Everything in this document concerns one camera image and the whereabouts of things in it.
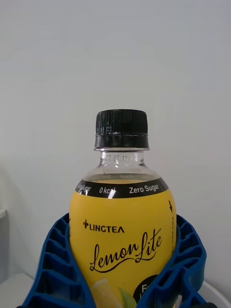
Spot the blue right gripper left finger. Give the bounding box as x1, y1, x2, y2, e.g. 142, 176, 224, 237
16, 212, 90, 308

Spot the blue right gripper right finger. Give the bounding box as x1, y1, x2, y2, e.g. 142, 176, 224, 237
136, 214, 208, 308

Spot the yellow label bottle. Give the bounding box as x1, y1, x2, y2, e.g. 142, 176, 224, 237
69, 109, 178, 308

